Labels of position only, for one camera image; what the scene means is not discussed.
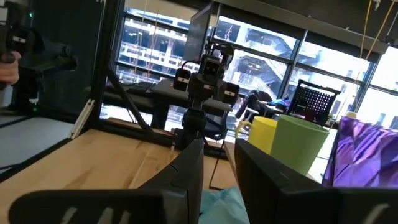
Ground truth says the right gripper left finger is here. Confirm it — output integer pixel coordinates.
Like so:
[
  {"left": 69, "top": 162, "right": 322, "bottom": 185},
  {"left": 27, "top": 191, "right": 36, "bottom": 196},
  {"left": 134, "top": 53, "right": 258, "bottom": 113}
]
[{"left": 136, "top": 138, "right": 205, "bottom": 224}]

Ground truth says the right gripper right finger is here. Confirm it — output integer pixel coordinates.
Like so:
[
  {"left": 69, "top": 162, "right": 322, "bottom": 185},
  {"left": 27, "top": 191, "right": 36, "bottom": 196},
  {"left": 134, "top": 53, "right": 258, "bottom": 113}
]
[{"left": 234, "top": 139, "right": 340, "bottom": 224}]

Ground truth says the green plastic cup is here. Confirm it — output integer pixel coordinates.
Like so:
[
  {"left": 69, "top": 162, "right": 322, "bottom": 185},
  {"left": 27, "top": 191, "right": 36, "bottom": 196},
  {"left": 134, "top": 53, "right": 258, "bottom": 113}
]
[{"left": 269, "top": 114, "right": 331, "bottom": 176}]

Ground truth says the yellow mug with handle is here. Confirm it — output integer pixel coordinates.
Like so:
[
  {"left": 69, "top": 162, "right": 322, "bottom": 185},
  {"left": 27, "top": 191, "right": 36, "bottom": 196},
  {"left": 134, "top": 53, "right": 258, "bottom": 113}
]
[{"left": 234, "top": 116, "right": 279, "bottom": 156}]

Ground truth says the purple faceted cup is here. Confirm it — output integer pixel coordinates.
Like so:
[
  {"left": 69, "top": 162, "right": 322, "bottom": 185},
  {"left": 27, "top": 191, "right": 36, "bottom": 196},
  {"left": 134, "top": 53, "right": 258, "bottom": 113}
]
[{"left": 321, "top": 116, "right": 398, "bottom": 189}]

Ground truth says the blue microfibre cloth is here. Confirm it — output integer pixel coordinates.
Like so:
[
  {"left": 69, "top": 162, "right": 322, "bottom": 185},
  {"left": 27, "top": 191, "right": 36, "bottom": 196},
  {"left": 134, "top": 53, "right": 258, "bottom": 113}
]
[{"left": 198, "top": 185, "right": 250, "bottom": 224}]

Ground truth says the grey monitor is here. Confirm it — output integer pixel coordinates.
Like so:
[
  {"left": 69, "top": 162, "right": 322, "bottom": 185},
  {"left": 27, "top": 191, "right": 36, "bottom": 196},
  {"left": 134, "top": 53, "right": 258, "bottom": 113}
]
[{"left": 182, "top": 2, "right": 216, "bottom": 62}]

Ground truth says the black perforated basket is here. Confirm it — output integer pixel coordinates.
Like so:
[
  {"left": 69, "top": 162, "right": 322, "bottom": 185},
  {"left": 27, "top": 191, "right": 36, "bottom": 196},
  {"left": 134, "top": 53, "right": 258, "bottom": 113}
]
[{"left": 287, "top": 78, "right": 342, "bottom": 126}]

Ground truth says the large dark panel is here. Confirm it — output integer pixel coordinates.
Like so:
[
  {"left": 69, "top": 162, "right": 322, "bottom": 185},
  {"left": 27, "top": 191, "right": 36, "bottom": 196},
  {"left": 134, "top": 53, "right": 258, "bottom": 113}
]
[{"left": 30, "top": 0, "right": 107, "bottom": 116}]

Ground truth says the black hand-held controller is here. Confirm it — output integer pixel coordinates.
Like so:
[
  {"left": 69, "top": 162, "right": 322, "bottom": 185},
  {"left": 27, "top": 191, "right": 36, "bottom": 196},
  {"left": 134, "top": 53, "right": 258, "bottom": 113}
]
[{"left": 0, "top": 26, "right": 78, "bottom": 108}]

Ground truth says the person's hand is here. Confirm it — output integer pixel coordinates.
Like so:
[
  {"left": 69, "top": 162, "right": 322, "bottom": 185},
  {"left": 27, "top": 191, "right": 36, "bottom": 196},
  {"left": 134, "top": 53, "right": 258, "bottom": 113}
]
[{"left": 0, "top": 50, "right": 22, "bottom": 86}]

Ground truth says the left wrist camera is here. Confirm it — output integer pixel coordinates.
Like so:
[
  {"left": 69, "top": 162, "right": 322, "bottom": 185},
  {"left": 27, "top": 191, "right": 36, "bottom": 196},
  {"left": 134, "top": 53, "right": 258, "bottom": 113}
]
[{"left": 198, "top": 54, "right": 225, "bottom": 77}]

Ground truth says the silver frame bracket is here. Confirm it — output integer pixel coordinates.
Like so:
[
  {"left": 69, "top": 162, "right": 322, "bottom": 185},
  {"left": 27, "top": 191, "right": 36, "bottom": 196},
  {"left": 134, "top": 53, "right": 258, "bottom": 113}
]
[{"left": 69, "top": 98, "right": 96, "bottom": 140}]

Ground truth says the yellow cable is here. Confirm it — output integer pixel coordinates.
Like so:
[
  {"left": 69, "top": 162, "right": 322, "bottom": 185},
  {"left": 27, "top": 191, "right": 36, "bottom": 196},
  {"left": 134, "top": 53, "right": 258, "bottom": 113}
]
[
  {"left": 356, "top": 0, "right": 374, "bottom": 65},
  {"left": 364, "top": 0, "right": 396, "bottom": 63}
]

